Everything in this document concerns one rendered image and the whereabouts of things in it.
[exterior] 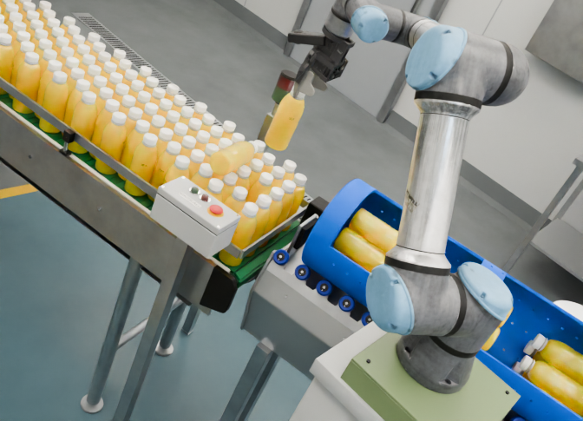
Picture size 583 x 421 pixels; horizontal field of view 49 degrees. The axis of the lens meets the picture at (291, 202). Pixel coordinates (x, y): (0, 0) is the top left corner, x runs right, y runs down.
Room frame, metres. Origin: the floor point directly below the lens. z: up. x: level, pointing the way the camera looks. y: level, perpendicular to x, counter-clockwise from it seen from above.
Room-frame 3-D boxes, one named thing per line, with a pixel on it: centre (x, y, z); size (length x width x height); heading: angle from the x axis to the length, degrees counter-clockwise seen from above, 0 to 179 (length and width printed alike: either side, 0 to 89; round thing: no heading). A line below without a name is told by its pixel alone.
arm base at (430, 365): (1.01, -0.39, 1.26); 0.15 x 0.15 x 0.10
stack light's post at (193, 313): (2.02, 0.18, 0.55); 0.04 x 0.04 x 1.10; 72
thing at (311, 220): (1.56, -0.07, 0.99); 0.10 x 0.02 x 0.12; 162
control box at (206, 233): (1.35, 0.21, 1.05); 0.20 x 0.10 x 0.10; 72
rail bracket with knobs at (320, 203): (1.77, -0.09, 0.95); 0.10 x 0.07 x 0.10; 162
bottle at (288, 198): (1.64, 0.03, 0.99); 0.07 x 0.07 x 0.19
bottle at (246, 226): (1.44, 0.09, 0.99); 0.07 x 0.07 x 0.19
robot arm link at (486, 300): (1.00, -0.38, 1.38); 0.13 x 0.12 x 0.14; 118
